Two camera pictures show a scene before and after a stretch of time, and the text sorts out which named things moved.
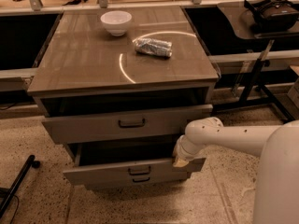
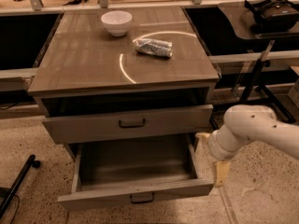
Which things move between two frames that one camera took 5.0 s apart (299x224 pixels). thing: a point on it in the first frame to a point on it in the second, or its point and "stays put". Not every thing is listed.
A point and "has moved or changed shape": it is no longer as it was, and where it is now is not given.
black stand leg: (6, 193) stays put
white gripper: (181, 152) to (215, 147)
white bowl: (116, 21) stays put
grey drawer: (135, 172) has moved or changed shape
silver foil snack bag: (153, 47) stays put
